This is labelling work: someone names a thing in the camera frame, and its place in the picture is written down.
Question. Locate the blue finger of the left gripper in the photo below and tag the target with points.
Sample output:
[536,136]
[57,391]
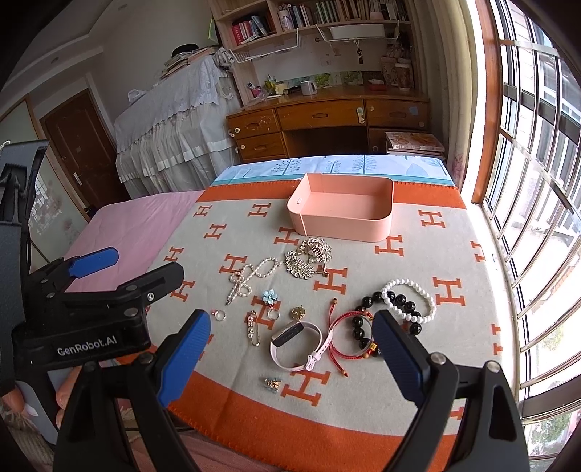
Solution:
[155,284]
[82,266]

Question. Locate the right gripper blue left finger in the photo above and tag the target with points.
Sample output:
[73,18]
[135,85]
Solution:
[179,355]

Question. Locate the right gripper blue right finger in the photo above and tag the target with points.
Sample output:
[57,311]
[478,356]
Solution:
[400,356]

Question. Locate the gold round brooch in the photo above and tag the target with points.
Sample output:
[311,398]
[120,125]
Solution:
[297,313]

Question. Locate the gold rhinestone hair comb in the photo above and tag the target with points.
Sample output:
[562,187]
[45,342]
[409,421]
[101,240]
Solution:
[311,257]

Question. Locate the person's left hand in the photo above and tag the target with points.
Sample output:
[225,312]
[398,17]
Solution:
[15,400]

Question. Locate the pink bed sheet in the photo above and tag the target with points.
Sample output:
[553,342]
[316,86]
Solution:
[137,229]

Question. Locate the small gold charm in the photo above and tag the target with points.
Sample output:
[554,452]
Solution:
[272,384]

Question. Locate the pearl hair clip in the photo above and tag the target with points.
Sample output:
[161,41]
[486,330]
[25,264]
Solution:
[241,278]

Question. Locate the brown wooden door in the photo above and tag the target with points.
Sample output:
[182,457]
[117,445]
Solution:
[85,150]

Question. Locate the pink smart watch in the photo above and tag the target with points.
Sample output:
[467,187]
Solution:
[299,346]

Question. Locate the orange H pattern blanket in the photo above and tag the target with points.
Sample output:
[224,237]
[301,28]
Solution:
[347,414]

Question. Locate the white lace covered piano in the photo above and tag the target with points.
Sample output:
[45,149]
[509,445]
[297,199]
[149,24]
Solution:
[175,137]

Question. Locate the pink storage box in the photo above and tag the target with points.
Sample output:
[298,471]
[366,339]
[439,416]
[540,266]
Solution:
[340,206]

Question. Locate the blue tree print sheet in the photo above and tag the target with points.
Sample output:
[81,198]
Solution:
[400,168]

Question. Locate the stack of magazines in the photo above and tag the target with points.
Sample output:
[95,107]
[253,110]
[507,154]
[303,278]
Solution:
[413,143]

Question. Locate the window with metal grille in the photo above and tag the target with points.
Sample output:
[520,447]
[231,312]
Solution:
[532,204]

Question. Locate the white mug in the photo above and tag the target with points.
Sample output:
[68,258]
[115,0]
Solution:
[308,88]

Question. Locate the wooden desk with drawers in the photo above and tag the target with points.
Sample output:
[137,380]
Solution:
[335,121]

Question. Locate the wooden bookshelf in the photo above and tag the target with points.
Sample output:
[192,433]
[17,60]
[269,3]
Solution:
[332,43]

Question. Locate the beige curtain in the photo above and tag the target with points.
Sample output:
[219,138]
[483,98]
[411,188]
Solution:
[446,64]

